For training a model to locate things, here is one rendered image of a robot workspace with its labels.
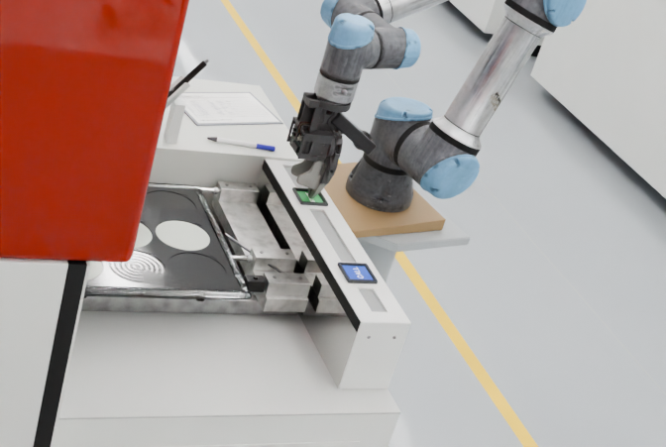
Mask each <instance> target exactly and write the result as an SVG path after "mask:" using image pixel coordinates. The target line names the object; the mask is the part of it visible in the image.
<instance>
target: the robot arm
mask: <svg viewBox="0 0 666 447"><path fill-rule="evenodd" d="M446 1H448V0H324V1H323V3H322V5H321V9H320V14H321V18H322V20H323V22H324V23H325V24H326V25H327V26H328V27H329V28H330V29H331V30H330V33H329V35H328V41H327V45H326V49H325V52H324V56H323V59H322V63H321V65H320V69H319V71H318V75H317V79H316V82H315V86H314V93H312V92H304V93H303V96H302V100H301V104H300V107H299V111H298V114H297V117H294V116H293V118H292V122H291V125H290V129H289V132H288V136H287V140H286V141H287V142H289V144H290V145H291V147H292V148H293V150H294V152H295V153H296V155H297V158H298V159H303V160H304V161H303V162H301V163H299V164H296V165H293V166H292V168H291V173H292V174H293V175H295V176H297V180H296V181H297V183H298V184H301V185H304V186H307V187H308V197H309V198H314V197H315V196H316V195H317V194H318V193H319V192H320V191H321V190H322V189H323V188H324V187H325V186H326V185H327V184H328V183H329V181H330V180H331V178H332V177H333V175H334V173H335V171H336V168H337V165H338V161H339V158H340V154H341V151H342V145H343V138H342V137H343V136H342V134H344V135H345V136H346V137H348V138H349V139H350V140H351V141H352V142H353V145H354V146H355V148H356V149H358V150H361V151H363V152H364V154H363V156H362V157H361V159H360V160H359V161H358V163H357V164H356V165H355V167H354V168H353V169H352V171H351V172H350V174H349V176H348V179H347V182H346V190H347V192H348V193H349V195H350V196H351V197H352V198H353V199H355V200H356V201H357V202H359V203H360V204H362V205H364V206H366V207H369V208H371V209H374V210H378V211H382V212H390V213H395V212H401V211H404V210H406V209H407V208H408V207H409V206H410V204H411V201H412V198H413V180H415V181H416V182H417V183H418V184H419V185H420V186H421V188H422V189H424V190H425V191H428V192H429V193H430V194H432V195H433V196H434V197H436V198H440V199H448V198H452V197H455V196H456V195H459V194H461V193H462V192H464V191H465V190H466V189H468V188H469V187H470V186H471V185H472V183H473V182H474V181H475V180H476V178H477V176H478V174H479V171H480V170H479V168H480V164H479V161H478V159H477V158H476V156H477V154H478V152H479V151H480V149H481V147H482V146H481V142H480V136H481V135H482V133H483V131H484V130H485V128H486V127H487V125H488V123H489V122H490V120H491V119H492V117H493V115H494V114H495V112H496V111H497V109H498V108H499V106H500V104H501V102H502V101H503V99H504V97H505V96H506V94H507V93H508V91H509V89H510V88H511V86H512V85H513V83H514V81H515V80H516V78H517V77H518V75H519V73H520V72H521V70H522V69H523V67H524V66H525V64H526V62H527V61H528V59H529V58H530V56H531V54H532V53H533V51H534V50H535V48H536V46H537V45H538V43H539V42H540V40H541V38H543V37H544V36H548V35H552V34H554V32H555V31H556V29H557V27H566V26H568V25H570V24H571V22H574V21H575V20H576V19H577V18H578V17H579V16H580V14H581V13H582V11H583V9H584V7H585V5H586V2H587V0H505V2H504V4H503V5H504V9H505V16H504V18H503V20H502V21H501V23H500V25H499V27H498V28H497V30H496V32H495V33H494V35H493V37H492V38H491V40H490V41H489V43H488V45H487V46H486V48H485V50H484V51H483V53H482V54H481V56H480V58H479V59H478V61H477V63H476V64H475V66H474V67H473V69H472V71H471V72H470V74H469V76H468V77H467V79H466V80H465V82H464V84H463V85H462V87H461V89H460V90H459V92H458V93H457V95H456V97H455V98H454V100H453V102H452V103H451V105H450V106H449V108H448V110H447V111H446V113H445V115H444V116H441V117H437V118H434V119H433V120H432V122H431V121H430V120H431V119H432V117H433V115H432V114H433V111H432V109H431V108H430V107H429V106H428V105H427V104H425V103H423V102H421V101H418V100H415V99H411V98H406V97H389V98H386V99H384V100H383V101H382V102H381V103H380V105H379V107H378V110H377V113H376V114H375V119H374V122H373V126H372V129H371V132H370V134H369V133H368V132H366V131H362V130H361V129H360V128H359V127H358V126H356V125H355V124H354V123H353V122H352V121H351V120H350V119H349V118H348V117H346V116H345V115H344V114H343V113H342V112H347V111H349V110H350V107H351V103H352V101H353V100H354V97H355V93H356V90H357V87H358V83H359V81H360V78H361V74H362V71H363V69H385V68H392V69H399V68H406V67H411V66H413V65H414V64H415V63H416V62H417V61H418V58H419V55H420V52H421V43H420V40H419V37H418V35H417V34H416V33H415V32H414V31H413V30H411V29H407V28H404V27H399V28H396V27H394V26H392V25H391V24H390V23H392V22H395V21H397V20H400V19H402V18H405V17H407V16H410V15H412V14H415V13H418V12H420V11H423V10H425V9H428V8H430V7H433V6H435V5H438V4H441V3H443V2H446ZM293 124H294V128H292V127H293ZM291 131H292V133H291ZM290 134H292V135H290Z"/></svg>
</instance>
